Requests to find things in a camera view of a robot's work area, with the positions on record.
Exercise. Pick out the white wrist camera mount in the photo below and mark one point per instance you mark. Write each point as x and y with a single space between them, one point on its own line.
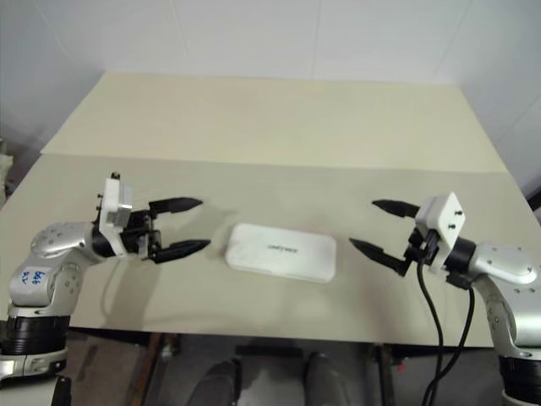
444 220
112 203

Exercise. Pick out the white hard pencil case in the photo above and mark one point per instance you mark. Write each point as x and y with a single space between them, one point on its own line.
281 251

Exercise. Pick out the dark rounded shape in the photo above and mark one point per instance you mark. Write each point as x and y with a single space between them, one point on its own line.
220 382
326 378

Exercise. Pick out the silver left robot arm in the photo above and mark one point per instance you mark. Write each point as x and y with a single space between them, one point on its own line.
59 241

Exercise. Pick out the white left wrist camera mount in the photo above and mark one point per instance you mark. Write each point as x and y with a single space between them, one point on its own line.
112 203

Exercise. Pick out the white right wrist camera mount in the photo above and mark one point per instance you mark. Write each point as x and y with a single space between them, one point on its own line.
444 220

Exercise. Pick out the black metal crossbar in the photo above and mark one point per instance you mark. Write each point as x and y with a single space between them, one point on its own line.
268 351

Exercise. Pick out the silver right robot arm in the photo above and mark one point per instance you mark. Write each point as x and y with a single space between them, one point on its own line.
505 260

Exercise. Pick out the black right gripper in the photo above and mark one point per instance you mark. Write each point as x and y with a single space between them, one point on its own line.
420 249

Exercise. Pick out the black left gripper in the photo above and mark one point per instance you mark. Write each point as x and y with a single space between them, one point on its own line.
141 237

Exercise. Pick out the black metal table leg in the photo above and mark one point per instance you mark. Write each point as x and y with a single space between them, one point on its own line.
386 372
152 368

